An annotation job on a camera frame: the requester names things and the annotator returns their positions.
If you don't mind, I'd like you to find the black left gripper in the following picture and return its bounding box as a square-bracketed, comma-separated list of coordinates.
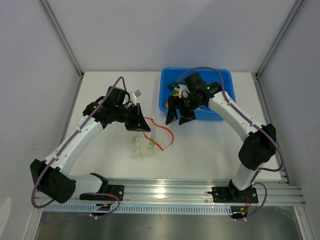
[114, 103, 151, 133]

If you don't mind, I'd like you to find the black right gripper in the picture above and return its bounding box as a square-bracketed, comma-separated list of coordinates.
[165, 94, 203, 126]

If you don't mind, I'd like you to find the clear zip bag orange zipper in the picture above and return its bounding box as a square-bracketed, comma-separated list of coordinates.
[128, 117, 175, 158]

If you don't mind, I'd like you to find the white green cauliflower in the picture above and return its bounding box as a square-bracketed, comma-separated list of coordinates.
[132, 136, 155, 157]

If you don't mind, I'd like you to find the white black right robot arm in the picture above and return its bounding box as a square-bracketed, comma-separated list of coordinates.
[165, 72, 277, 203]

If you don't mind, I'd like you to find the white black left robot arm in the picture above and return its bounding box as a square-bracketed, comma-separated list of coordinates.
[30, 86, 151, 204]

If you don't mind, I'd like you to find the green cucumber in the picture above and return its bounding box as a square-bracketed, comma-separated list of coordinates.
[168, 82, 185, 90]

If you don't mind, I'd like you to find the blue plastic bin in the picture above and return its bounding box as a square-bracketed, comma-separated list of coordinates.
[158, 67, 236, 116]

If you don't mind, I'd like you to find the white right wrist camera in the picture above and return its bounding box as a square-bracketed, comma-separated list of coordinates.
[174, 84, 190, 98]

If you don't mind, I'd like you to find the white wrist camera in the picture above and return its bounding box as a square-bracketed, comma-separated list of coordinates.
[174, 84, 190, 98]
[130, 89, 141, 105]

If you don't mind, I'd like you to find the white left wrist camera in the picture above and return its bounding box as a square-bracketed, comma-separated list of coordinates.
[130, 89, 141, 105]

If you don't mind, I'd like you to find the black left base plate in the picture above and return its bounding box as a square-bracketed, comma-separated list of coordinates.
[79, 184, 125, 202]

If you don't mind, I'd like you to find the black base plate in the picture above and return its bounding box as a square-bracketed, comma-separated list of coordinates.
[207, 186, 259, 204]
[79, 184, 125, 202]

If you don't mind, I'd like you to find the right aluminium frame post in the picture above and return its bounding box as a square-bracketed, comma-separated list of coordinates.
[254, 0, 307, 79]

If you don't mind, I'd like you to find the aluminium frame post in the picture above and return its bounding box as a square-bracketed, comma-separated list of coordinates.
[38, 0, 84, 79]
[254, 0, 307, 79]

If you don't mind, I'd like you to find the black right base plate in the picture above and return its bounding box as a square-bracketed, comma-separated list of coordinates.
[207, 186, 259, 204]

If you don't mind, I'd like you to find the white slotted cable duct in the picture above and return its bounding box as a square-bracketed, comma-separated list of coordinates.
[44, 202, 233, 216]

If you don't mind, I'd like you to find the aluminium mounting rail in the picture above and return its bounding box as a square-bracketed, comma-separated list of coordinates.
[109, 178, 306, 206]

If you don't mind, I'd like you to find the left aluminium frame post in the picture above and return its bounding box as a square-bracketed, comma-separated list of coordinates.
[38, 0, 84, 79]

